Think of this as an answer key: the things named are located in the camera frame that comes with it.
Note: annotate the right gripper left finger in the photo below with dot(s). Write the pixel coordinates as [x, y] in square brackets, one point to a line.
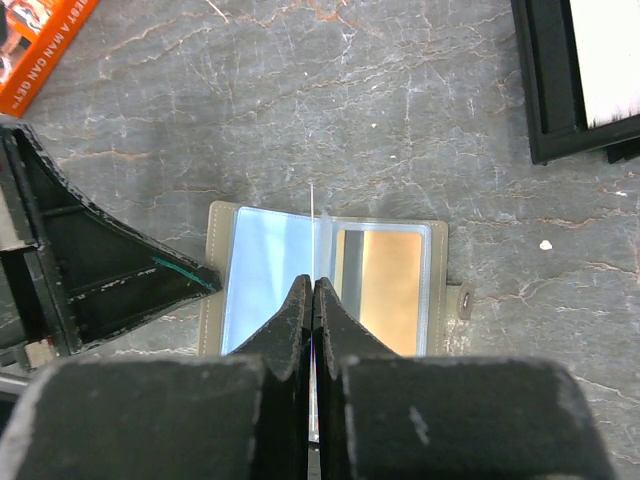
[239, 416]

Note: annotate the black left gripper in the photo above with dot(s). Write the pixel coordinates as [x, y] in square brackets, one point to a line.
[77, 275]

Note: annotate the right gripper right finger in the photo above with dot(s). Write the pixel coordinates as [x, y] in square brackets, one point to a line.
[384, 416]

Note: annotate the grey card holder wallet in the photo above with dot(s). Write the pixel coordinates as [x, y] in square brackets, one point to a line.
[259, 253]

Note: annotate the black card tray box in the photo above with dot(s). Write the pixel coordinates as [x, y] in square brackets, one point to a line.
[553, 90]

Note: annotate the white card stack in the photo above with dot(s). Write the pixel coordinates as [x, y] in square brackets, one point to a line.
[607, 43]

